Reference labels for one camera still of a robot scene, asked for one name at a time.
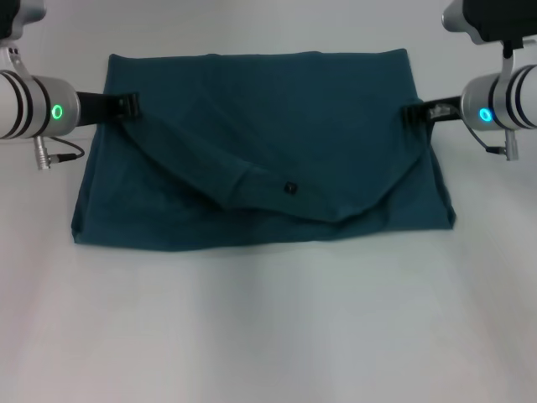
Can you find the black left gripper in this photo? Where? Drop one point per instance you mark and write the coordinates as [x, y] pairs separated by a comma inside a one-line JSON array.
[[96, 107]]

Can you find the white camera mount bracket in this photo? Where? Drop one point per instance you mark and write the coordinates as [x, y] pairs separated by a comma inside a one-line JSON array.
[[14, 59], [512, 56]]

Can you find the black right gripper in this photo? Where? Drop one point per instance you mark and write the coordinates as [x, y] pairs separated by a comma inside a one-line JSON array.
[[444, 110]]

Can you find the teal t-shirt with FREE print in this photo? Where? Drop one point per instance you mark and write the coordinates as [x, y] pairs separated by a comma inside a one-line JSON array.
[[268, 168]]

